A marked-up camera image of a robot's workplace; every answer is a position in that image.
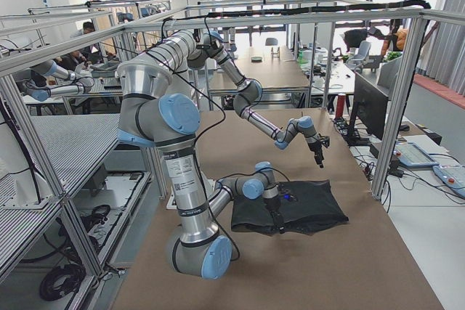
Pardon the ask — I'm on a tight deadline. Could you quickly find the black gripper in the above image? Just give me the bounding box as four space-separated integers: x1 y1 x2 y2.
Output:
263 195 284 233
307 137 324 168

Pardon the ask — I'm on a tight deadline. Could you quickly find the black graphic t-shirt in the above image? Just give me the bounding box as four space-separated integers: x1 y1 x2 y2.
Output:
231 180 349 236

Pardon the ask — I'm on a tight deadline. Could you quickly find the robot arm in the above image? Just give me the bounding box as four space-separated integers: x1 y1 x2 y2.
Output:
134 30 328 167
117 60 233 280

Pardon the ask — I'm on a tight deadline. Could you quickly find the red cylinder bottle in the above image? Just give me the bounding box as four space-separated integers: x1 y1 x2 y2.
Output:
335 93 347 118

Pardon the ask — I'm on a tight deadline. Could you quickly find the black Huawei monitor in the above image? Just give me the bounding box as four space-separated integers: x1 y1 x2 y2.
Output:
347 75 389 146

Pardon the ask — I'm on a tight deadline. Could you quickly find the blue teach pendant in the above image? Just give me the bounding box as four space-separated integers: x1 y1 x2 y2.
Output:
393 142 439 168
432 165 464 197

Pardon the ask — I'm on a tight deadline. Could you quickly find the aluminium slat workbench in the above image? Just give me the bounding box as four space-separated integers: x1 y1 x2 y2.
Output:
0 113 153 285

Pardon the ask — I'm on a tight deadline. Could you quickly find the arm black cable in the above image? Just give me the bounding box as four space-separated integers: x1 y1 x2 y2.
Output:
159 15 241 262

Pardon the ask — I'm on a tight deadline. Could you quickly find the aluminium frame post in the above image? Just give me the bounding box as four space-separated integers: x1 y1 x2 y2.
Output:
371 17 428 200

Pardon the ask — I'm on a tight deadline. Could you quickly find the overhead aluminium frame beam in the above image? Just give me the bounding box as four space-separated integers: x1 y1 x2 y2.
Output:
0 7 433 78

